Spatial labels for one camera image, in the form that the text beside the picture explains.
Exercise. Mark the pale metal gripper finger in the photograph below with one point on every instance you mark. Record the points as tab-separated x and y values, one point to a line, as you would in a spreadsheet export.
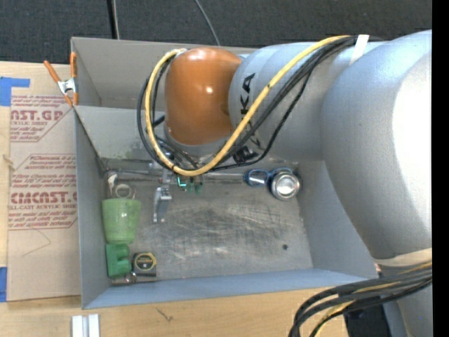
165	205
155	209

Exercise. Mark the green cup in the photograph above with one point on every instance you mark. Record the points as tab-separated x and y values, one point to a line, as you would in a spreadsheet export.
121	219

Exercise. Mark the clear glass thing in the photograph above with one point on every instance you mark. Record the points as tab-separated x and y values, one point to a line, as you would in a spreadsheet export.
122	191

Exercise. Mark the yellow and black tape measure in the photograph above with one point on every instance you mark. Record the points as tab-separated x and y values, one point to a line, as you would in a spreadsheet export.
144	263

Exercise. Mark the green notched block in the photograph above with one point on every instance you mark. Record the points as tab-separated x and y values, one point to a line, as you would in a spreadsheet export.
114	262

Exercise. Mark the grey metal bin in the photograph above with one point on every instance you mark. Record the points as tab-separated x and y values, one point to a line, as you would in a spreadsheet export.
228	230

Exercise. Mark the silver metal can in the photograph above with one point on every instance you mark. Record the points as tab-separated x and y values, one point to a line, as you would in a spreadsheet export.
286	185

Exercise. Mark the brown cardboard board red print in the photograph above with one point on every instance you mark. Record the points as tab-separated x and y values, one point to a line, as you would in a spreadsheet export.
42	174

